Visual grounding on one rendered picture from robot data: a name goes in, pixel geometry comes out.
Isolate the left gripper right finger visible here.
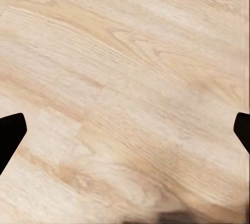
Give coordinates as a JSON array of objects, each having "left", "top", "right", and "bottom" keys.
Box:
[{"left": 233, "top": 112, "right": 250, "bottom": 154}]

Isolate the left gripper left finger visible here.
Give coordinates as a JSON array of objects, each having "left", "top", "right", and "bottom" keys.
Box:
[{"left": 0, "top": 113, "right": 27, "bottom": 175}]

